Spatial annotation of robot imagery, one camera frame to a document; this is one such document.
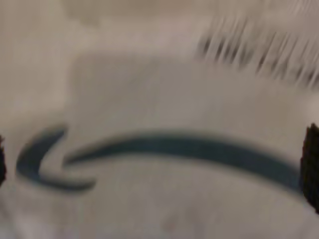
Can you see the brown paper mailer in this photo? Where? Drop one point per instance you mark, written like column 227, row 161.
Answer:
column 159, row 99

